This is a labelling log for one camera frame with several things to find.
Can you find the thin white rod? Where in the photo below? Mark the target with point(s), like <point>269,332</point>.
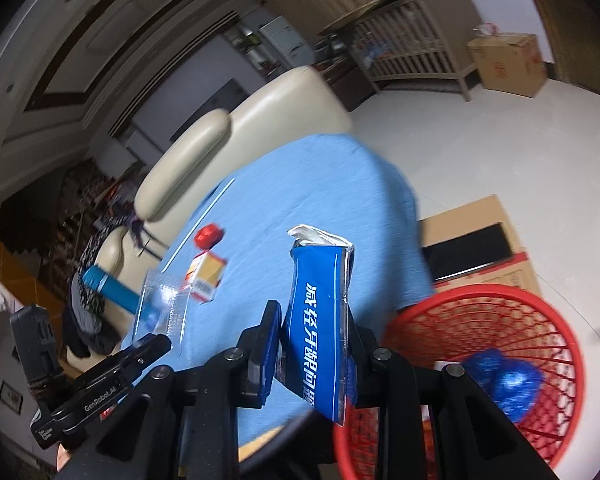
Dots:
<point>215,203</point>

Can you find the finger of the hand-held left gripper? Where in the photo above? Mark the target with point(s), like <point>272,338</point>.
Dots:
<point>152,347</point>

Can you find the white yellow medicine box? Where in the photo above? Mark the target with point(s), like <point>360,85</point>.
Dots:
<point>207,275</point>

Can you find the dark display shelf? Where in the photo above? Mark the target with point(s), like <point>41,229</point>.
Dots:
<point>250,50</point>

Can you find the cardboard box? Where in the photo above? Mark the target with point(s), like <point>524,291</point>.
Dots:
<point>510,65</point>

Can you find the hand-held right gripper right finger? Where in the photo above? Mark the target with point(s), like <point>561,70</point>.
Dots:
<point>370,380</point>

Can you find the blue toothpaste box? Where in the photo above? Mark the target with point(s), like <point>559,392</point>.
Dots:
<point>315,320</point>

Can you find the dark clothing pile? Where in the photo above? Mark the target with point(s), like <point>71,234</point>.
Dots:
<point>87,330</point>

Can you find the wooden crib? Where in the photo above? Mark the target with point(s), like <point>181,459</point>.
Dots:
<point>455,30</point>

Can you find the white standing appliance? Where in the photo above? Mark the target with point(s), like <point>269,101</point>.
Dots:
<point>285,40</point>

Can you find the blue plastic bag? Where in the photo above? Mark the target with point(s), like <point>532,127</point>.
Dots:
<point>515,385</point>

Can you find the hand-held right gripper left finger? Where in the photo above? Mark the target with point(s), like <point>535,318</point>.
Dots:
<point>267,355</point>

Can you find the cream leather sofa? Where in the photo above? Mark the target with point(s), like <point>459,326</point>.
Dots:
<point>280,105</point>

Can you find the clear plastic bag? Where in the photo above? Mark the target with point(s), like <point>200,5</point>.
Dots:
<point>486,30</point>

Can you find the blue cylindrical bottle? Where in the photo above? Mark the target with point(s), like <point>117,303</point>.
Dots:
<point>107,285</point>

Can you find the red plastic mesh basket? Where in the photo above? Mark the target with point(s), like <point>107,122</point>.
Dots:
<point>480,305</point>

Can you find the clear plastic blister pack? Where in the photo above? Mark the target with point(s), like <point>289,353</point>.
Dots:
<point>155,305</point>

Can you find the flat cardboard sheet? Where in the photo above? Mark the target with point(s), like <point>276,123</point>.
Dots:
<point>470,210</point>

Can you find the red wrapper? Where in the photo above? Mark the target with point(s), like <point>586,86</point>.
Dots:
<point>208,236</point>

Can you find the dark wine rack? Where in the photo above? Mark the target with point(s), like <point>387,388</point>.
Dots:
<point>75,220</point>

